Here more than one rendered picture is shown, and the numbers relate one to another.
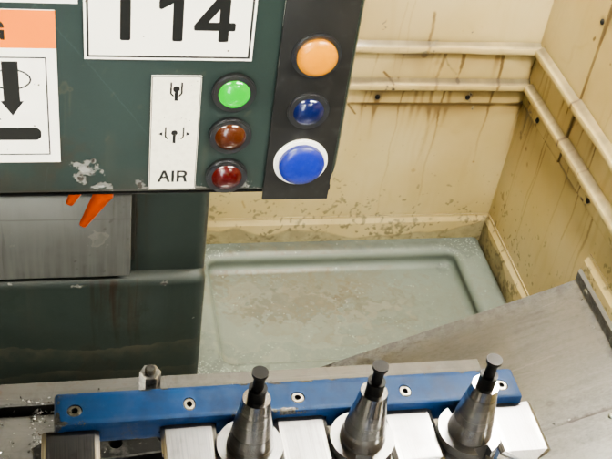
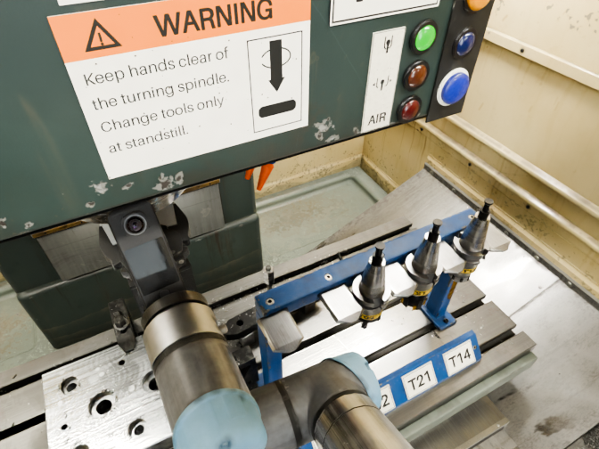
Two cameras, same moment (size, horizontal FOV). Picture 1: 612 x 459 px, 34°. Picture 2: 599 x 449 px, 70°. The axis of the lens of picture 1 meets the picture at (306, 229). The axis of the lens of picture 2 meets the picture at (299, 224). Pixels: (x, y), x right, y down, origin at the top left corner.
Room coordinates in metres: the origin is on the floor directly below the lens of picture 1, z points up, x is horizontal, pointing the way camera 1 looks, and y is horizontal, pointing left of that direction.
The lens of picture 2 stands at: (0.20, 0.23, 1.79)
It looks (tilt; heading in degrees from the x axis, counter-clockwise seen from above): 44 degrees down; 348
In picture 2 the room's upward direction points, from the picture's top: straight up
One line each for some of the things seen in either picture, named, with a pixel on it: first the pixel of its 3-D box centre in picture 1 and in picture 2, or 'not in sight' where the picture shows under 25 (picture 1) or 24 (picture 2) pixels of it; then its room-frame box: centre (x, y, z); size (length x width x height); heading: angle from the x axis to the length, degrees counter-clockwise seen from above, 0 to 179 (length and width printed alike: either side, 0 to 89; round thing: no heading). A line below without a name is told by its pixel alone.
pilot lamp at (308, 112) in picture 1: (308, 111); (464, 44); (0.53, 0.01, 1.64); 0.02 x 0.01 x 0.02; 106
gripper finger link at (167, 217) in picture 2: not in sight; (167, 219); (0.64, 0.31, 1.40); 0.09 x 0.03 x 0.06; 3
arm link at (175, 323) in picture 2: not in sight; (186, 337); (0.45, 0.29, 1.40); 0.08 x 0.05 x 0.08; 106
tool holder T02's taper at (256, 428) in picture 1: (253, 422); (374, 274); (0.60, 0.02, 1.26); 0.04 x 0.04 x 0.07
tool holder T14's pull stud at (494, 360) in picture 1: (490, 372); (486, 208); (0.66, -0.19, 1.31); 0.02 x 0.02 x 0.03
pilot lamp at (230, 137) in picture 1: (229, 136); (416, 76); (0.52, 0.06, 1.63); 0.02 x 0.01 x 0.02; 106
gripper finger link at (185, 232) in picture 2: not in sight; (170, 232); (0.59, 0.31, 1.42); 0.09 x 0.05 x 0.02; 3
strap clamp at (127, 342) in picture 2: not in sight; (125, 330); (0.77, 0.49, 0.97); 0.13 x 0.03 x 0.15; 16
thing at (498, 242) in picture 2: (517, 433); (491, 238); (0.67, -0.24, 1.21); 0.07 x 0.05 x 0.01; 16
